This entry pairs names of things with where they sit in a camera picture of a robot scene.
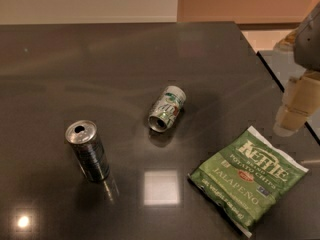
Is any green Kettle jalapeno chips bag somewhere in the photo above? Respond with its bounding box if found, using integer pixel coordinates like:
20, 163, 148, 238
189, 127, 308, 236

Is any green white 7up can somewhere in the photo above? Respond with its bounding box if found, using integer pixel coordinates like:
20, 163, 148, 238
148, 86, 186, 133

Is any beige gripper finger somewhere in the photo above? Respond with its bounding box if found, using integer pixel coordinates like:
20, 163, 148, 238
273, 70, 320, 137
273, 29, 297, 52

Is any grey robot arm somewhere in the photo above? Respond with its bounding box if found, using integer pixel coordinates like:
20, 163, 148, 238
273, 2, 320, 137

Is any tall dark silver can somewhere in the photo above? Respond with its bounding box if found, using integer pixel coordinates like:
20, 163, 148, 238
65, 120, 110, 182

